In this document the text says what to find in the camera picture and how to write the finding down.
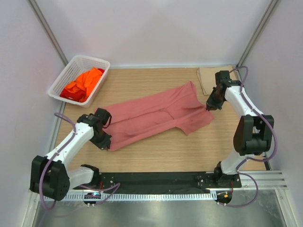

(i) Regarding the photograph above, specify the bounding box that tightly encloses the folded beige t shirt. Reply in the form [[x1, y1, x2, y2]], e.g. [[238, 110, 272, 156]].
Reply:
[[197, 65, 233, 96]]

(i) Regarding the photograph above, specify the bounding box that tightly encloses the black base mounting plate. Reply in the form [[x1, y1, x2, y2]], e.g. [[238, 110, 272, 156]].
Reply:
[[72, 171, 242, 195]]

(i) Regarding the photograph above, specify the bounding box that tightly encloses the white slotted cable duct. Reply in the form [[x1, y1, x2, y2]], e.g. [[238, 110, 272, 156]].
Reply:
[[39, 192, 218, 202]]

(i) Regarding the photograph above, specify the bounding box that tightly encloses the left aluminium frame post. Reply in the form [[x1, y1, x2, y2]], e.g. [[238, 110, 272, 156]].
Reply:
[[27, 0, 69, 66]]

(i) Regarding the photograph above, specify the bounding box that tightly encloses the orange t shirt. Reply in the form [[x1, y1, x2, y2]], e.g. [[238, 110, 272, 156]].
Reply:
[[60, 67, 105, 103]]

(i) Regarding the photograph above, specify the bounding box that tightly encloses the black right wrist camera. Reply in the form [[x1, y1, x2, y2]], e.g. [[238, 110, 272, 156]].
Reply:
[[215, 70, 231, 85]]

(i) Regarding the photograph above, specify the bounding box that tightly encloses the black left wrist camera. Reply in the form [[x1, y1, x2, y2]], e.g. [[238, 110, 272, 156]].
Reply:
[[94, 108, 112, 129]]

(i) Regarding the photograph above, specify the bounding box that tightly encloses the pink t shirt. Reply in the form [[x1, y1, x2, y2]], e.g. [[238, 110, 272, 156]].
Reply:
[[104, 81, 214, 151]]

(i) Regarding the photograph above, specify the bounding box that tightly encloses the right aluminium frame post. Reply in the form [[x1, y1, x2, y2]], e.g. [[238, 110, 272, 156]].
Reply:
[[236, 0, 282, 70]]

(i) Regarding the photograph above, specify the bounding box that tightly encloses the aluminium frame post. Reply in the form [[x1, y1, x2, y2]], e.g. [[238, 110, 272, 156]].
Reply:
[[27, 0, 69, 66], [236, 0, 282, 70]]

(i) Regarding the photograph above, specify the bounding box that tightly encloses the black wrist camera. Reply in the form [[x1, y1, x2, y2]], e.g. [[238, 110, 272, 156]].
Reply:
[[94, 108, 112, 129], [215, 70, 231, 85]]

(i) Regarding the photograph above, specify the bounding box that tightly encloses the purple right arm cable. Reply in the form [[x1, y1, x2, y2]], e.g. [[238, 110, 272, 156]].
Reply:
[[217, 66, 278, 208]]

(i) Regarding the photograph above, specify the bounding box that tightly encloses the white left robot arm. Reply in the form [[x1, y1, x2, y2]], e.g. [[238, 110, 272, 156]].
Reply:
[[30, 109, 112, 201]]

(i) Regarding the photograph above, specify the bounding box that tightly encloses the white plastic laundry basket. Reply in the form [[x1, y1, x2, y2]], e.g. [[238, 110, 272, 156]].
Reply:
[[48, 55, 110, 108]]

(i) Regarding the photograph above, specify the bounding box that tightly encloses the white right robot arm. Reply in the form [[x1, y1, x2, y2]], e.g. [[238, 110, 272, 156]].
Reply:
[[206, 79, 276, 187]]

